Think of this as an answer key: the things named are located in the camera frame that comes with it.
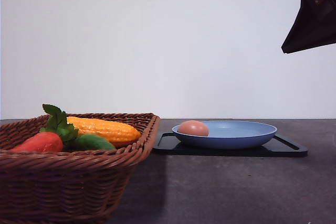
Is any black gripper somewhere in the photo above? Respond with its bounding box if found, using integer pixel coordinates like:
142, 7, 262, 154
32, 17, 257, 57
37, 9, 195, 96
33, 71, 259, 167
282, 0, 336, 54

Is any blue round plate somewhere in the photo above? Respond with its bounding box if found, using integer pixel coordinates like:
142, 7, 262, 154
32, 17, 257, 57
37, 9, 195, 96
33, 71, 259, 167
172, 121, 277, 150

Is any brown egg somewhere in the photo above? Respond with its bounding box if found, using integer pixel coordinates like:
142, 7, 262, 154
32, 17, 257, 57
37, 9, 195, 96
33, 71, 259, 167
177, 120, 208, 136

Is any brown wicker basket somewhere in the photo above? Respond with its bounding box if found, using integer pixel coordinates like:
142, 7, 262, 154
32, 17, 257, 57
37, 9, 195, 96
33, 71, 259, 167
0, 113, 161, 224

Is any black rectangular tray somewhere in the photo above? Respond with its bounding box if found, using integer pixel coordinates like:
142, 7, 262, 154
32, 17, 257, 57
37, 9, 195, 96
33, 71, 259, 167
153, 133, 307, 157

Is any yellow toy corn cob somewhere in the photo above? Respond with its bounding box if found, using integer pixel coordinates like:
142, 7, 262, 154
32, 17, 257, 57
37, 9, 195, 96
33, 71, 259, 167
67, 116, 141, 142

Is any green toy cucumber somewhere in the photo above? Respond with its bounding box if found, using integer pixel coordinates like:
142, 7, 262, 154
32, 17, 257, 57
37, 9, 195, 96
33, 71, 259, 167
76, 134, 116, 150

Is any red toy carrot with leaves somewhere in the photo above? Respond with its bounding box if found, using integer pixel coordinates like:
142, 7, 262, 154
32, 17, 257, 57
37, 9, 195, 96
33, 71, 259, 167
11, 104, 79, 153

